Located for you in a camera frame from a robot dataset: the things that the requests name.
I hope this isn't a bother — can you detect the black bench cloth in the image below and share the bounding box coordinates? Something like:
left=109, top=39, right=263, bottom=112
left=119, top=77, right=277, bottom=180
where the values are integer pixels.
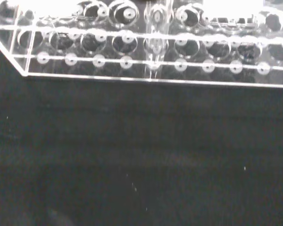
left=0, top=39, right=283, bottom=226

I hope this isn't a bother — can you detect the clear acrylic test tube rack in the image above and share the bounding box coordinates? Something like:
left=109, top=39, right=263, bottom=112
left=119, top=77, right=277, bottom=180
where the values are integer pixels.
left=0, top=0, right=283, bottom=89

